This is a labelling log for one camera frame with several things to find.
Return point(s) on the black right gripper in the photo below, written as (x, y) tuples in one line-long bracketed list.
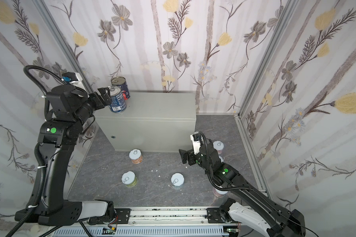
[(190, 157)]

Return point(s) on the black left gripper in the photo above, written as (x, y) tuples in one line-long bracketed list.
[(98, 99)]

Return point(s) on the dark blue tomato can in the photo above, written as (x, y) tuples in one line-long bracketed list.
[(122, 84)]

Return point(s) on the blue nutrition label can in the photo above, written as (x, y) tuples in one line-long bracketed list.
[(118, 104)]

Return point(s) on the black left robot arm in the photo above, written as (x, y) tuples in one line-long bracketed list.
[(58, 136)]

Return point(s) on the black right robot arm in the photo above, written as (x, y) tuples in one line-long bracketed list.
[(264, 215)]

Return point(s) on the light blue label can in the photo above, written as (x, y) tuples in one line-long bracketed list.
[(177, 180)]

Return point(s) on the teal label can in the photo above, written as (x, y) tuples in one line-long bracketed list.
[(218, 146)]

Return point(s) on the grey metal cabinet box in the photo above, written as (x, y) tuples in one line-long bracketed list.
[(152, 122)]

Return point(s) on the orange label can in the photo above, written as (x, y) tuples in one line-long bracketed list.
[(136, 156)]

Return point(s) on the pink label can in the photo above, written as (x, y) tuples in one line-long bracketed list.
[(219, 193)]

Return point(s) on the green label can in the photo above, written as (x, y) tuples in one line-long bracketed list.
[(129, 179)]

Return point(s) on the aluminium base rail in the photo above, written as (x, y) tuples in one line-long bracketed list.
[(186, 216)]

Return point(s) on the aluminium corner frame right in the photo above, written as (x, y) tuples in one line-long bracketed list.
[(272, 46)]

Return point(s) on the aluminium corner frame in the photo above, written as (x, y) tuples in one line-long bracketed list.
[(272, 46), (61, 40)]

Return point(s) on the white slotted cable duct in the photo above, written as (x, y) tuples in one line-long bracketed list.
[(164, 231)]

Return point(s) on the aluminium corner frame left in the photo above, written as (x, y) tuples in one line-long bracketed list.
[(61, 40)]

